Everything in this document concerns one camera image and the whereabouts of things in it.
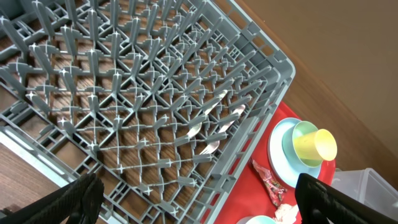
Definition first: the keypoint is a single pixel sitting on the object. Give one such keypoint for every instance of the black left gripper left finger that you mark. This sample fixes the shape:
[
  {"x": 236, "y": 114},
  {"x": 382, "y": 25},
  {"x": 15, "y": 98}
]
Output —
[{"x": 78, "y": 202}]

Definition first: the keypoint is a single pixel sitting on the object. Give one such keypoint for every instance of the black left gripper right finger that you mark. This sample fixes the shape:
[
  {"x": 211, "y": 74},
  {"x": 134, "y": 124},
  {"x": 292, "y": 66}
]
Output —
[{"x": 319, "y": 203}]

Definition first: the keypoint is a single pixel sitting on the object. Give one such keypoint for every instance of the white napkin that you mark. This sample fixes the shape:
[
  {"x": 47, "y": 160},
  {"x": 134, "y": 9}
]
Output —
[{"x": 286, "y": 214}]

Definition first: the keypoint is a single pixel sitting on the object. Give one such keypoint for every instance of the light blue bowl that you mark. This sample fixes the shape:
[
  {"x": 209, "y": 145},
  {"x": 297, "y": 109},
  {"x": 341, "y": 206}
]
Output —
[{"x": 259, "y": 219}]

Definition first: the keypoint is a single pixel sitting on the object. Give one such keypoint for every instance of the white plastic fork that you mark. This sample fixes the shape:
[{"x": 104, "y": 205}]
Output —
[{"x": 214, "y": 145}]

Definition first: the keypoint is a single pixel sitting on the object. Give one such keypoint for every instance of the white plastic spoon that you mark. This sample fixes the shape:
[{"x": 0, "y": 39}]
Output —
[{"x": 196, "y": 128}]

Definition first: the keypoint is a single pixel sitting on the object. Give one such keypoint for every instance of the grey dishwasher rack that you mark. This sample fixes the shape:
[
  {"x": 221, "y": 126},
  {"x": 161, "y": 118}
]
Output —
[{"x": 113, "y": 88}]

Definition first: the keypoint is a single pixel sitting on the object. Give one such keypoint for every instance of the red snack wrapper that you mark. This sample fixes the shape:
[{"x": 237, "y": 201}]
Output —
[{"x": 275, "y": 190}]

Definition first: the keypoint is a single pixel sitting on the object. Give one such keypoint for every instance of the clear plastic bin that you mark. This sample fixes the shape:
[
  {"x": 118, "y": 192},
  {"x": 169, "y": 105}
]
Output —
[{"x": 369, "y": 188}]

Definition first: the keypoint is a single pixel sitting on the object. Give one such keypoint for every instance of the light blue plate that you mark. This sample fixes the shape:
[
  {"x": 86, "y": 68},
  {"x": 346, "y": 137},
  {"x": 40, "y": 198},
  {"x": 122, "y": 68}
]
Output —
[{"x": 288, "y": 170}]

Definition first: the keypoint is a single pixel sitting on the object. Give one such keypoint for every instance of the yellow plastic cup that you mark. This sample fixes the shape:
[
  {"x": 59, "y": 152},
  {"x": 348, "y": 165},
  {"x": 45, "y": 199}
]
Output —
[{"x": 319, "y": 145}]

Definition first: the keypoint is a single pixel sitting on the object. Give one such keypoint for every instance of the green bowl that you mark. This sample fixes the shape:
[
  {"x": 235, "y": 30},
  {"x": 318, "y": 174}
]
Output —
[{"x": 300, "y": 128}]

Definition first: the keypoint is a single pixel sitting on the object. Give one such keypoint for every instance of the red plastic tray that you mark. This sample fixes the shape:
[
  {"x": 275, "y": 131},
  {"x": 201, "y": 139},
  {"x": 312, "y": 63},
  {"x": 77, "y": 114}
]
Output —
[{"x": 249, "y": 197}]

